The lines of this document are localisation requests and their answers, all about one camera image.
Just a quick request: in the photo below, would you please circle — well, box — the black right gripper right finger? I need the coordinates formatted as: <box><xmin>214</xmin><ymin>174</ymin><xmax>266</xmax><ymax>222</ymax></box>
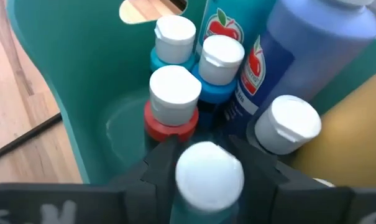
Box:
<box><xmin>228</xmin><ymin>135</ymin><xmax>354</xmax><ymax>224</ymax></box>

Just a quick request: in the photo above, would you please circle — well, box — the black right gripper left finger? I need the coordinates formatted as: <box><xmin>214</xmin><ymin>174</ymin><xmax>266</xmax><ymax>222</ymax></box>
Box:
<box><xmin>109</xmin><ymin>136</ymin><xmax>180</xmax><ymax>224</ymax></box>

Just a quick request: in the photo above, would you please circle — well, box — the small teal paint bottle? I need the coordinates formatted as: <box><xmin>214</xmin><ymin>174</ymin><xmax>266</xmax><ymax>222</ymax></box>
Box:
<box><xmin>149</xmin><ymin>14</ymin><xmax>197</xmax><ymax>73</ymax></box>
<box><xmin>170</xmin><ymin>141</ymin><xmax>245</xmax><ymax>224</ymax></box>

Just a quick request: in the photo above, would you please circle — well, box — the small dark paint bottle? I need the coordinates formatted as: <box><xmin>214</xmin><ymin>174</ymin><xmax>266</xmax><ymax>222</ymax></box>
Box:
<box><xmin>245</xmin><ymin>94</ymin><xmax>323</xmax><ymax>156</ymax></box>

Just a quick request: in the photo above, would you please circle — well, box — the small red paint bottle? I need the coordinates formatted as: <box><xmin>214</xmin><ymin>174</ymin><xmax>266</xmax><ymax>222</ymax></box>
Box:
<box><xmin>143</xmin><ymin>64</ymin><xmax>203</xmax><ymax>143</ymax></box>

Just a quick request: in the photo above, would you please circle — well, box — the large yellow paint bottle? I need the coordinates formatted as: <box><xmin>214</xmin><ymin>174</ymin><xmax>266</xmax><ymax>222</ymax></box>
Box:
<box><xmin>290</xmin><ymin>65</ymin><xmax>376</xmax><ymax>188</ymax></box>

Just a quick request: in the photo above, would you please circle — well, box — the thin black paintbrush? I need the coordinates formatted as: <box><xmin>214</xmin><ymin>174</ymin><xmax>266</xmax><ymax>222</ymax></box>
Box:
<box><xmin>0</xmin><ymin>111</ymin><xmax>63</xmax><ymax>165</ymax></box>

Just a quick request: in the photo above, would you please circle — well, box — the small blue paint bottle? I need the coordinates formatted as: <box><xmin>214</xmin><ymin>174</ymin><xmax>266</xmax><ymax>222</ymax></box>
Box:
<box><xmin>191</xmin><ymin>34</ymin><xmax>246</xmax><ymax>128</ymax></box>

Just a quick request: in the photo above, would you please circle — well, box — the large purple paint bottle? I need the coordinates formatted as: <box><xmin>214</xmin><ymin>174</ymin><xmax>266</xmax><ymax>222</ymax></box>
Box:
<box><xmin>223</xmin><ymin>0</ymin><xmax>376</xmax><ymax>139</ymax></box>

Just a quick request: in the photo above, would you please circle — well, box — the large light blue paint bottle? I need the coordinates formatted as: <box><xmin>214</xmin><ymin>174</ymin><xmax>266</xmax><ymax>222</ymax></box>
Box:
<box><xmin>194</xmin><ymin>0</ymin><xmax>277</xmax><ymax>65</ymax></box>

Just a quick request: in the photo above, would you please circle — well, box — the teal plastic bin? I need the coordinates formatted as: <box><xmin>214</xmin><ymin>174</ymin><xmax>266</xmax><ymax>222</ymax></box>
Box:
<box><xmin>6</xmin><ymin>0</ymin><xmax>376</xmax><ymax>186</ymax></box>

